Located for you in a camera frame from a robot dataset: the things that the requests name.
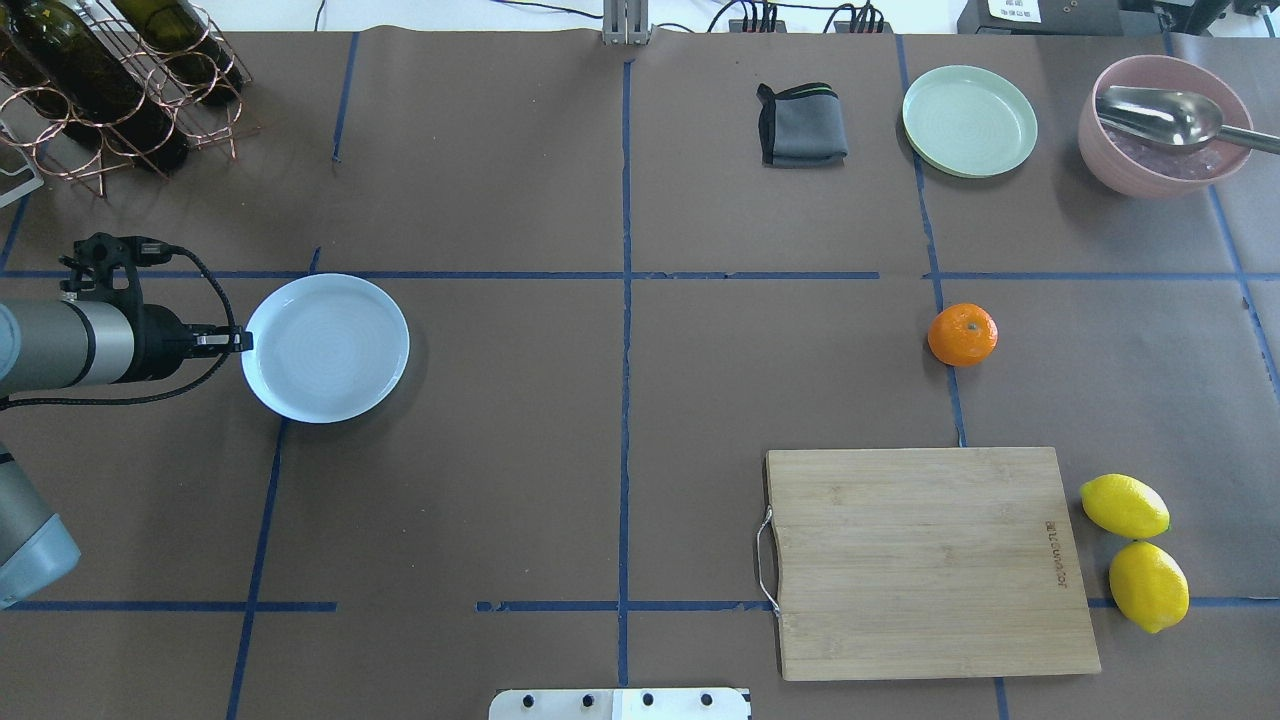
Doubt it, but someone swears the pink bowl with ice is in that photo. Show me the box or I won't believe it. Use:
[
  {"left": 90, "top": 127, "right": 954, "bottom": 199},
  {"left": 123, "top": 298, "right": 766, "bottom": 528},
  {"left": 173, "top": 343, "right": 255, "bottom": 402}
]
[{"left": 1076, "top": 54, "right": 1254, "bottom": 199}]

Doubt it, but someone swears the copper wire bottle rack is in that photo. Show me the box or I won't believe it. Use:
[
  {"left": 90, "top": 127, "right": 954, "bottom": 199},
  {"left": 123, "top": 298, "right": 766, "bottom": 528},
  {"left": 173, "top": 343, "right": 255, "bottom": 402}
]
[{"left": 3, "top": 1, "right": 262, "bottom": 197}]

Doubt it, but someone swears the folded dark grey cloth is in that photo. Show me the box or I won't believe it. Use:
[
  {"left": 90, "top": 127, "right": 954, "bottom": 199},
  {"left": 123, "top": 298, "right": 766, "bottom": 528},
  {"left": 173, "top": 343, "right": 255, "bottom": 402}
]
[{"left": 756, "top": 82, "right": 850, "bottom": 168}]

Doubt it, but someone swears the metal scoop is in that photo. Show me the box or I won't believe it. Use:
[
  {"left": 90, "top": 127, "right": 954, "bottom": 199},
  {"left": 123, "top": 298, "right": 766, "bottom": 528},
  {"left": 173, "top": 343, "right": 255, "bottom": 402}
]
[{"left": 1094, "top": 85, "right": 1279, "bottom": 154}]

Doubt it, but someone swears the bamboo cutting board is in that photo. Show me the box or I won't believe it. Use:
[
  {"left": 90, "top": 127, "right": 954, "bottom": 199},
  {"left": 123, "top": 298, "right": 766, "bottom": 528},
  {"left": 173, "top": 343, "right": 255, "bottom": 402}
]
[{"left": 764, "top": 447, "right": 1101, "bottom": 682}]

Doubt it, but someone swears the upper yellow lemon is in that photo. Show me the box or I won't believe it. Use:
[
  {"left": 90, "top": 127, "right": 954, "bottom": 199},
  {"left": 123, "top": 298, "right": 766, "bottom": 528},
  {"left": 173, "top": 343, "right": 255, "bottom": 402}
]
[{"left": 1080, "top": 473, "right": 1171, "bottom": 541}]

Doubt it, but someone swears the lower yellow lemon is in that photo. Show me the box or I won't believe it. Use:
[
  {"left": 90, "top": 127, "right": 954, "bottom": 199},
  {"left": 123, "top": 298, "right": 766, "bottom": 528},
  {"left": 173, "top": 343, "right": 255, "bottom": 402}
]
[{"left": 1107, "top": 541, "right": 1190, "bottom": 634}]

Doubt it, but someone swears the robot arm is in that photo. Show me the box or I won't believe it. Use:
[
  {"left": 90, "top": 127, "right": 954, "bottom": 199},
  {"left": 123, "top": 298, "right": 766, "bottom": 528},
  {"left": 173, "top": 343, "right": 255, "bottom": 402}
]
[{"left": 1, "top": 299, "right": 253, "bottom": 609}]

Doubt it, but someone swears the dark green wine bottle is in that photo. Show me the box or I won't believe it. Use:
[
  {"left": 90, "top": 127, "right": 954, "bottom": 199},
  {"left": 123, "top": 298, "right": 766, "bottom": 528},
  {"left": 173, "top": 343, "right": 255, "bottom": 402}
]
[{"left": 3, "top": 1, "right": 189, "bottom": 176}]

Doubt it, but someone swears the grey metal post bracket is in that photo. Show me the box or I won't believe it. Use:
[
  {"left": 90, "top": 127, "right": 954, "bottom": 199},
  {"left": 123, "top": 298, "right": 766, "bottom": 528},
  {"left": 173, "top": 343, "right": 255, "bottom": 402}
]
[{"left": 602, "top": 0, "right": 653, "bottom": 46}]

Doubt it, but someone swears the light green plate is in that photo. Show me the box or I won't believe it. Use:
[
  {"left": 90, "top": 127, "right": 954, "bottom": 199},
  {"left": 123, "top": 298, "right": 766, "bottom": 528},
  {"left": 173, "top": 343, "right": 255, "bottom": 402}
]
[{"left": 901, "top": 65, "right": 1039, "bottom": 179}]

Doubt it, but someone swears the light blue plate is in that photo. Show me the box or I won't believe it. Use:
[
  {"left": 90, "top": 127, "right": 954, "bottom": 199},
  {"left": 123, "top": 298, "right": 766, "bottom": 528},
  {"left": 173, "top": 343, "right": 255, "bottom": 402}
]
[{"left": 239, "top": 273, "right": 411, "bottom": 424}]

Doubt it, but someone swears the yellow lemon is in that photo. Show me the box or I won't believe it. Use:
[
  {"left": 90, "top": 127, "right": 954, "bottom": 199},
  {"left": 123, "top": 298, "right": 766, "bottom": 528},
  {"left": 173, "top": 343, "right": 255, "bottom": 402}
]
[
  {"left": 1107, "top": 541, "right": 1190, "bottom": 634},
  {"left": 1080, "top": 473, "right": 1171, "bottom": 541}
]

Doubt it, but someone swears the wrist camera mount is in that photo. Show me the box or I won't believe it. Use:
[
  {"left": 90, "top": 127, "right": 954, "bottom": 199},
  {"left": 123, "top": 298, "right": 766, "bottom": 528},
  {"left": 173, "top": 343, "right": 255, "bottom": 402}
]
[{"left": 59, "top": 232, "right": 175, "bottom": 311}]

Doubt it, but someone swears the orange mandarin fruit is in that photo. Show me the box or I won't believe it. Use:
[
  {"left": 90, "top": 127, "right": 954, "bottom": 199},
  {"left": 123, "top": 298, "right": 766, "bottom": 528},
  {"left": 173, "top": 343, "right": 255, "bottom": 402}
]
[{"left": 925, "top": 304, "right": 1000, "bottom": 366}]

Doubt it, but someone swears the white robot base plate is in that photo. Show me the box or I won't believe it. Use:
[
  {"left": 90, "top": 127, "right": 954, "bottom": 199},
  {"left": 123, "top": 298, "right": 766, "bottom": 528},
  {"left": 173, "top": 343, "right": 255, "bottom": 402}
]
[{"left": 488, "top": 687, "right": 753, "bottom": 719}]

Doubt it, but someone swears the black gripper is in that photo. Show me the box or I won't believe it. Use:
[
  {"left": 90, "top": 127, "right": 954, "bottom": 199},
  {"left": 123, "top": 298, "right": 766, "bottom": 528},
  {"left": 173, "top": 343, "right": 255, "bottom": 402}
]
[{"left": 131, "top": 304, "right": 255, "bottom": 382}]

